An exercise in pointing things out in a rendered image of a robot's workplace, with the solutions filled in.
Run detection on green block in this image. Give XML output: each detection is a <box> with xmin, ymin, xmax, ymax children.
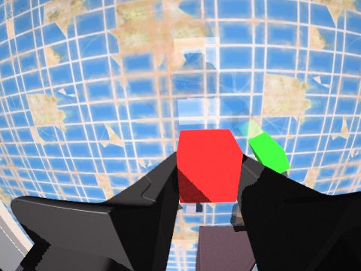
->
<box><xmin>247</xmin><ymin>132</ymin><xmax>274</xmax><ymax>160</ymax></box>
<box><xmin>254</xmin><ymin>141</ymin><xmax>290</xmax><ymax>172</ymax></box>

